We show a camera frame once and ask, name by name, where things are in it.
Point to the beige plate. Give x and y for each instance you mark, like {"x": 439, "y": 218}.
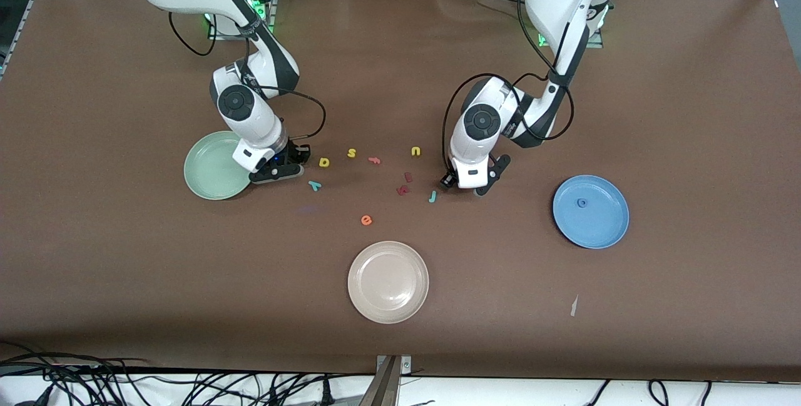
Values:
{"x": 388, "y": 282}

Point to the light green plate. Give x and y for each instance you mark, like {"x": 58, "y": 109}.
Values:
{"x": 213, "y": 168}

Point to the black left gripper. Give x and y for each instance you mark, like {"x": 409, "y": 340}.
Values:
{"x": 448, "y": 179}

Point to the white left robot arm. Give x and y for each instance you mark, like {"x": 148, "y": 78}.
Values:
{"x": 482, "y": 121}

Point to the grey metal mounting bracket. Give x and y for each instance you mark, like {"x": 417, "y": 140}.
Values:
{"x": 385, "y": 387}

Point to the teal foam letter y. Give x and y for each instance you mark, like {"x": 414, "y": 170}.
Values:
{"x": 315, "y": 185}

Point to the aluminium frame profile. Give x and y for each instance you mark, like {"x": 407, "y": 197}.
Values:
{"x": 28, "y": 18}

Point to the dark red foam letter k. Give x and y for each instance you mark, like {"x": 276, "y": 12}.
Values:
{"x": 402, "y": 191}

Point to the white paper scrap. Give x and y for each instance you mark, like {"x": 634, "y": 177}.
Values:
{"x": 574, "y": 306}

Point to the blue plate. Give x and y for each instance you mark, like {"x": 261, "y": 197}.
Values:
{"x": 594, "y": 218}

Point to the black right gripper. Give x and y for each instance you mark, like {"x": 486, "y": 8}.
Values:
{"x": 296, "y": 153}

